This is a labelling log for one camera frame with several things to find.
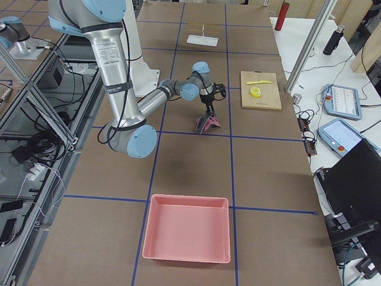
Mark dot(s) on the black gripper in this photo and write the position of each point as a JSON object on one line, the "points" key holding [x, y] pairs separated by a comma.
{"points": [[206, 99]]}

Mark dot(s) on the dark grey cloth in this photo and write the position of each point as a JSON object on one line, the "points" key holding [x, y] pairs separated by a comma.
{"points": [[205, 123]]}

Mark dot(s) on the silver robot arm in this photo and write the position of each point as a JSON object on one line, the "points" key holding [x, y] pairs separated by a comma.
{"points": [[16, 39], [110, 26]]}

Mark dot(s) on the yellow lemon slice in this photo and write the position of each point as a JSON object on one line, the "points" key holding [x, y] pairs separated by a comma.
{"points": [[255, 92]]}

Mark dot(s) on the bamboo cutting board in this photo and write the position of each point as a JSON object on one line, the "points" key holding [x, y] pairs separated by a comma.
{"points": [[270, 97]]}

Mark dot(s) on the yellow plastic knife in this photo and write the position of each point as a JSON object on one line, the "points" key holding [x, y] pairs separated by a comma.
{"points": [[259, 82]]}

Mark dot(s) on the white rectangular tray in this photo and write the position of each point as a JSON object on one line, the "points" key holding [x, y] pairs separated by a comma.
{"points": [[202, 40]]}

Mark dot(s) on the red bottle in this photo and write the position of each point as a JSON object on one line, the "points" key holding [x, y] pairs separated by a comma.
{"points": [[281, 16]]}

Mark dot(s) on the near blue teach pendant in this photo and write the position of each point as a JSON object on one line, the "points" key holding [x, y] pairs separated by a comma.
{"points": [[339, 136]]}

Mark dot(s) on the blue teach pendant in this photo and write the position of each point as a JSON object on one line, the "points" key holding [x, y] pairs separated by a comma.
{"points": [[339, 136], [342, 101]]}

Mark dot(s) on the far blue teach pendant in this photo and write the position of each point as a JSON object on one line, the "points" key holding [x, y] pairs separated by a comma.
{"points": [[342, 101]]}

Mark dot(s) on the black bottle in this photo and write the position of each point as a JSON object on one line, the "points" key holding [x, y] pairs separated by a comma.
{"points": [[334, 40]]}

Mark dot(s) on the black monitor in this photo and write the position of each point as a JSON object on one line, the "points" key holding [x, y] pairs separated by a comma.
{"points": [[352, 185]]}

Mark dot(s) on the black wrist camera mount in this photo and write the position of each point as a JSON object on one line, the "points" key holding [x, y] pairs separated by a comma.
{"points": [[219, 88]]}

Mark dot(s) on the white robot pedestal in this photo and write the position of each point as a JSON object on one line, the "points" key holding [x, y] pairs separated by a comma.
{"points": [[144, 79]]}

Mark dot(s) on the aluminium frame post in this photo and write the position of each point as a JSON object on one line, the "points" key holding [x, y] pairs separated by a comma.
{"points": [[309, 43]]}

